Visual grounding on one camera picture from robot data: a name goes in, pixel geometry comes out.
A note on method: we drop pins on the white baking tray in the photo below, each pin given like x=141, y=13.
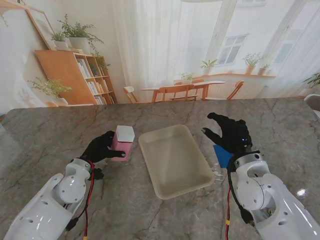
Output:
x=175, y=160

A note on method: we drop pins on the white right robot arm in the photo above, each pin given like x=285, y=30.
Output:
x=265, y=197

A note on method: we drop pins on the pink square bottle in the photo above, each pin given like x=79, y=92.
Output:
x=120, y=150

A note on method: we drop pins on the printed room scene backdrop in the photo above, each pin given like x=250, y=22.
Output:
x=160, y=50

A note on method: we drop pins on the white rounded object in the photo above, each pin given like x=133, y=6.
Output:
x=313, y=102

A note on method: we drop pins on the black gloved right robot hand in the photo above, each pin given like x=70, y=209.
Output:
x=233, y=136

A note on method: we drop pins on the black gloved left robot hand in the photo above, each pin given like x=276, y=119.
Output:
x=101, y=148

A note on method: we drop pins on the blue plastic scraper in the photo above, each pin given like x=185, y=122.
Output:
x=223, y=157

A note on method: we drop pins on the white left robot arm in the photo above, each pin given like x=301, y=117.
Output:
x=45, y=207

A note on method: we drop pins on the white square bottle cap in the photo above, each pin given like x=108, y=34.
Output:
x=125, y=133

